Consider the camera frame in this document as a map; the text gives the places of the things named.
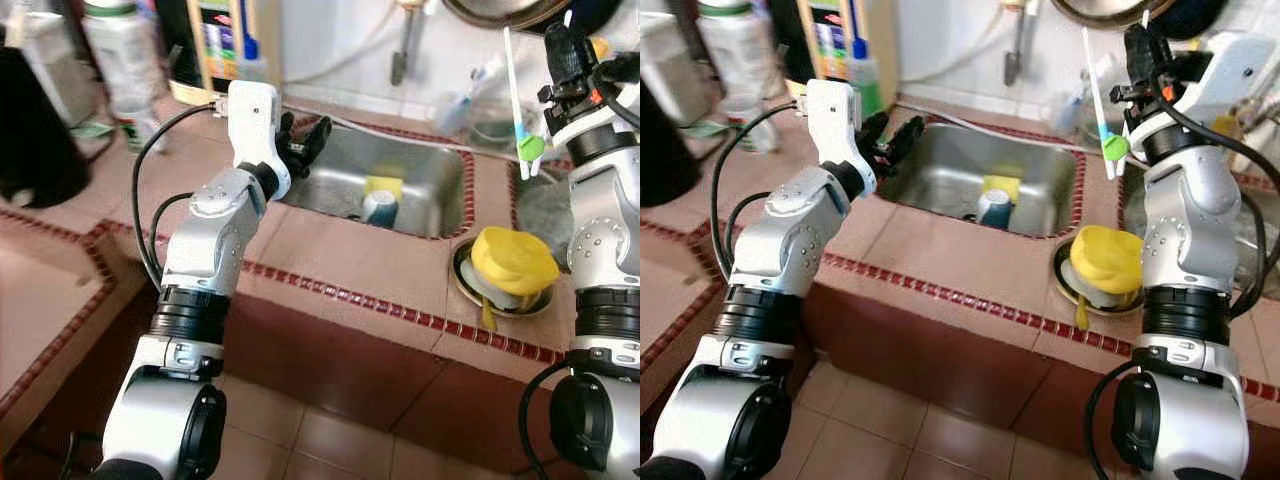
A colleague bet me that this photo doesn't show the grey steel pot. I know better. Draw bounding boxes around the grey steel pot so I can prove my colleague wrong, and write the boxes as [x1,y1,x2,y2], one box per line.
[20,10,96,126]
[640,10,701,91]

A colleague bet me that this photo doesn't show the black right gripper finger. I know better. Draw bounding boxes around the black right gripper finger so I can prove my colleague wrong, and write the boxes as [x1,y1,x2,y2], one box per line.
[571,35,601,87]
[1122,22,1151,89]
[1148,35,1179,87]
[545,22,574,89]

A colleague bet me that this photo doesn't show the round steel dish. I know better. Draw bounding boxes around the round steel dish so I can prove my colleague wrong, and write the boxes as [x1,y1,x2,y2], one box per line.
[1050,240,1146,316]
[452,240,556,319]

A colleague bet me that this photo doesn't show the clear measuring jug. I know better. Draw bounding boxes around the clear measuring jug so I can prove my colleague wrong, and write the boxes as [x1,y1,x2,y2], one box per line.
[1075,95,1111,151]
[470,95,521,151]

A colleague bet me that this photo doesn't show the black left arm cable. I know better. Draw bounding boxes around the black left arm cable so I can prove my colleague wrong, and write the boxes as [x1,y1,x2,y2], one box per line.
[710,98,816,281]
[130,98,236,291]

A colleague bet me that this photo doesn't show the beige water ionizer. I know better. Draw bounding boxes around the beige water ionizer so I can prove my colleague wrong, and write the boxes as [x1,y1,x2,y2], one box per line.
[770,0,898,91]
[155,0,284,106]

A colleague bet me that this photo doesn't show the small white bowl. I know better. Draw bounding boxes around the small white bowl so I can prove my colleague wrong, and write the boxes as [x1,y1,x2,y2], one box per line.
[478,265,541,313]
[1065,260,1141,311]

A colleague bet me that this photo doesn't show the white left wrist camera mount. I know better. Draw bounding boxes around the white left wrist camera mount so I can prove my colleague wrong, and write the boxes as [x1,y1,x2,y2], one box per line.
[805,78,878,196]
[225,80,293,201]

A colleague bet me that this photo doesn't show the clear toothbrush cup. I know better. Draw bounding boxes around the clear toothbrush cup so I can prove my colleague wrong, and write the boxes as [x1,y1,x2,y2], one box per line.
[1048,90,1086,136]
[435,90,476,136]

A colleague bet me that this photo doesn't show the thick white hose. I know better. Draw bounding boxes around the thick white hose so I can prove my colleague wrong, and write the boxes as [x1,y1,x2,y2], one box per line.
[283,8,399,86]

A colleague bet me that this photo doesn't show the blue toothbrush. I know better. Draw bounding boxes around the blue toothbrush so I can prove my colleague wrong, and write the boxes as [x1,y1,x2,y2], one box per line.
[455,60,501,111]
[1060,60,1101,111]

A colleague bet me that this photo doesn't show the hanging steel pan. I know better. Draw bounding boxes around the hanging steel pan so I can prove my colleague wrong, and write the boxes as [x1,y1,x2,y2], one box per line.
[440,0,626,36]
[1050,0,1231,41]

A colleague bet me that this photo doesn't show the maroon cabinet door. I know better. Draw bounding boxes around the maroon cabinet door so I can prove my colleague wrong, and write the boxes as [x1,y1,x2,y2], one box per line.
[215,290,451,441]
[805,285,1091,431]

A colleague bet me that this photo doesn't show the blue plastic mug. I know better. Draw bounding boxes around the blue plastic mug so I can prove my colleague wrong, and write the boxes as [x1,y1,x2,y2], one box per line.
[360,188,399,226]
[975,188,1014,226]

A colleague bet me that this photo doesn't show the yellow plastic bowl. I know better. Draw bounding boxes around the yellow plastic bowl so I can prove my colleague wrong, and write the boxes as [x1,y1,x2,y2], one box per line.
[470,226,561,297]
[1068,225,1146,297]

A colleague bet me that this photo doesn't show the green dish soap bottle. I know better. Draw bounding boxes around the green dish soap bottle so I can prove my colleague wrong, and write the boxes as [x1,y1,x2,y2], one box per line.
[235,30,271,86]
[848,35,889,119]

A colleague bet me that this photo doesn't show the large white jug green cap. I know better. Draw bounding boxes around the large white jug green cap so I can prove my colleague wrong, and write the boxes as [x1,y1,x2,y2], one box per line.
[80,0,171,151]
[695,0,791,131]

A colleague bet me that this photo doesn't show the black kettle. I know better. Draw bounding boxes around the black kettle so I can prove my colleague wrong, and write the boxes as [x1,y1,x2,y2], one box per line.
[0,45,91,209]
[640,75,706,209]

